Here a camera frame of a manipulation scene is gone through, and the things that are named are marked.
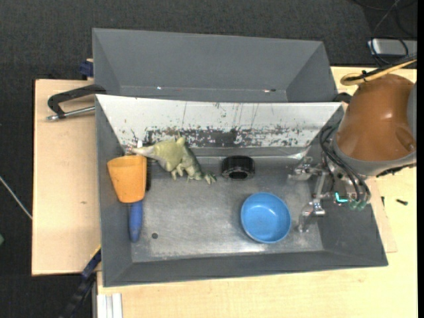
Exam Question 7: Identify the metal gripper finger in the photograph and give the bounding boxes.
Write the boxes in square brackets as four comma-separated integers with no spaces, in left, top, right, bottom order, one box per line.
[297,200,327,234]
[286,156,321,182]

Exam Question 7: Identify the blue bowl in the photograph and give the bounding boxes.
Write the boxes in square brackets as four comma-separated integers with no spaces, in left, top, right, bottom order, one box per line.
[240,191,292,244]

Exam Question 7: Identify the grey metal bin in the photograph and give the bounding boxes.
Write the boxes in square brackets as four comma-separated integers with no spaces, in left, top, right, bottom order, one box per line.
[91,27,389,288]

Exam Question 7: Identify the green toy dinosaur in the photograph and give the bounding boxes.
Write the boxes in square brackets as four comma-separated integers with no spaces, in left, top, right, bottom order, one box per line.
[131,136,218,186]

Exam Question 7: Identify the orange plastic cup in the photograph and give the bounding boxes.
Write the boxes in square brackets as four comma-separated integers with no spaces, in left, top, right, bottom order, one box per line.
[106,154,148,204]

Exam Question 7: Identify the black ring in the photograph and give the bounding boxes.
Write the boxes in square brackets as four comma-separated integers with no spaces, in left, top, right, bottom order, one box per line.
[221,155,256,182]

